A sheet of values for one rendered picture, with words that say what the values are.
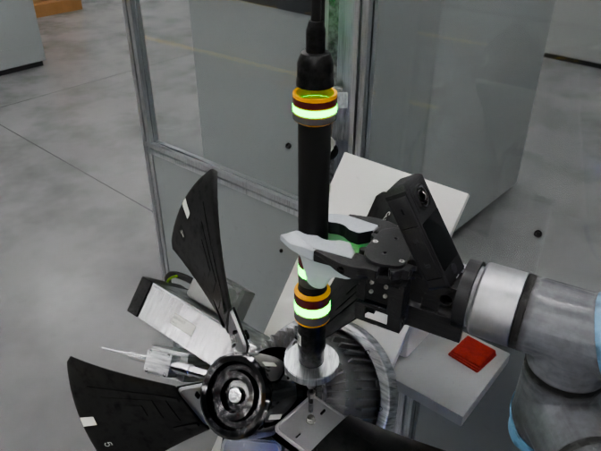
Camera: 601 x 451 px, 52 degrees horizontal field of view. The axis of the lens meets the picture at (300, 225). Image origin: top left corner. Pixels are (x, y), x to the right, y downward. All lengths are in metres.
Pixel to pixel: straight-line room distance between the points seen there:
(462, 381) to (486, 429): 0.37
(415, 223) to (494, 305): 0.11
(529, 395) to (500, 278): 0.12
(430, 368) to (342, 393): 0.50
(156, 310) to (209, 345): 0.15
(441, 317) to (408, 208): 0.12
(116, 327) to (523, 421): 2.43
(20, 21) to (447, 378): 5.65
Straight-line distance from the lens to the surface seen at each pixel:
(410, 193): 0.59
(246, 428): 0.87
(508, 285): 0.60
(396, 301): 0.63
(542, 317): 0.60
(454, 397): 1.40
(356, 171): 1.16
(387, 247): 0.64
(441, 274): 0.61
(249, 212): 1.90
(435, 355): 1.48
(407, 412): 1.62
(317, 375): 0.78
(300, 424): 0.88
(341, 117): 1.23
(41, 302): 3.19
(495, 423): 1.75
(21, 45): 6.53
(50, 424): 2.61
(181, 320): 1.16
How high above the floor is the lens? 1.87
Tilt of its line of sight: 32 degrees down
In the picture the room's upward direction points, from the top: straight up
